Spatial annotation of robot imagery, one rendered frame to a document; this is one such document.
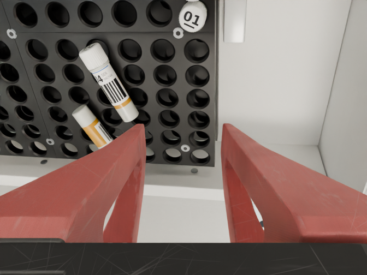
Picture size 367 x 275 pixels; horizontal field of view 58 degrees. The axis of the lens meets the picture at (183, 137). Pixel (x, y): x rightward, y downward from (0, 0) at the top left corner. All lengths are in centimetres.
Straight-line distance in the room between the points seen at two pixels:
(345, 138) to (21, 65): 20
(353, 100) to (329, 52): 5
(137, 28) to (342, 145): 15
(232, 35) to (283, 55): 4
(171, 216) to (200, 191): 24
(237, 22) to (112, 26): 8
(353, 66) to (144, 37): 13
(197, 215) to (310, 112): 25
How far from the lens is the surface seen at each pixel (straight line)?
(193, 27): 16
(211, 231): 49
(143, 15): 18
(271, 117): 27
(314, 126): 28
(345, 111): 23
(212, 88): 19
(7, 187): 43
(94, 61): 18
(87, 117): 21
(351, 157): 22
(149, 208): 47
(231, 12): 22
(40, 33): 20
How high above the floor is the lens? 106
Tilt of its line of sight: 53 degrees down
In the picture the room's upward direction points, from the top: 166 degrees counter-clockwise
